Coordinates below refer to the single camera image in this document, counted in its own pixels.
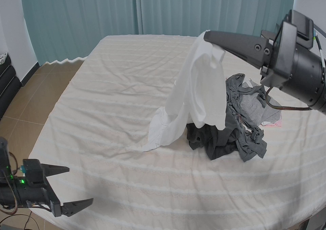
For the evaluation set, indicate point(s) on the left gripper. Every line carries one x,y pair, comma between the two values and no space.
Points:
33,197

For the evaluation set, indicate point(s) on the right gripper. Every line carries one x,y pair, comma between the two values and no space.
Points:
300,78

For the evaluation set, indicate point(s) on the white printed T-shirt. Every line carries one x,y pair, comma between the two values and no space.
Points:
198,91

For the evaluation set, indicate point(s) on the pile of clothes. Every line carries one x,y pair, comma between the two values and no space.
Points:
224,142

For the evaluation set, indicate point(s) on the bed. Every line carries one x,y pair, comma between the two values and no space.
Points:
127,83

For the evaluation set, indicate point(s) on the black chest of drawers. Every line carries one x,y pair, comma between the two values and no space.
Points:
9,83

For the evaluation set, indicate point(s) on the white printed pack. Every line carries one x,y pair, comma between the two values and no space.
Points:
2,58

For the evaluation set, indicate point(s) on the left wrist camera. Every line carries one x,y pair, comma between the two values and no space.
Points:
33,173

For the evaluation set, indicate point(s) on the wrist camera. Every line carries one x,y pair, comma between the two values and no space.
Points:
301,26
33,173

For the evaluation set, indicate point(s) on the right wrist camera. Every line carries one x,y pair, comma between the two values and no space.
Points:
301,26

